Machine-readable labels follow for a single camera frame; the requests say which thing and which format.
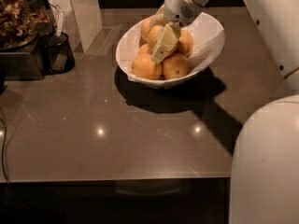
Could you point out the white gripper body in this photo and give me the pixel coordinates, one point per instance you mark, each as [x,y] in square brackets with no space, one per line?
[177,9]

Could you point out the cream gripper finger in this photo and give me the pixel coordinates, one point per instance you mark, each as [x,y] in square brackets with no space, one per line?
[167,40]
[158,18]

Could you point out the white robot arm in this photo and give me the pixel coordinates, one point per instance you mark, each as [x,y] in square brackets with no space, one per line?
[264,186]

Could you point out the small middle left orange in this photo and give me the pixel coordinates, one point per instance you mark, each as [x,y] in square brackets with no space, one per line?
[144,49]

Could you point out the white oval bowl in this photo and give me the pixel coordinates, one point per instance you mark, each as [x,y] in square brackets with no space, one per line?
[208,31]

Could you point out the white tag stick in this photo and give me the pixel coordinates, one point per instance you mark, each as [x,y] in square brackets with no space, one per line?
[60,21]

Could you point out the black cup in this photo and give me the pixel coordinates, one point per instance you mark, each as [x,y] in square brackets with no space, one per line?
[58,54]

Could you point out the glass jar of nuts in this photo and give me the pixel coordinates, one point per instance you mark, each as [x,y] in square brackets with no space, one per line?
[18,21]

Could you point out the dark metal stand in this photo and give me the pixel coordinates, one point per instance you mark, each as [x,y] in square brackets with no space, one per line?
[25,63]

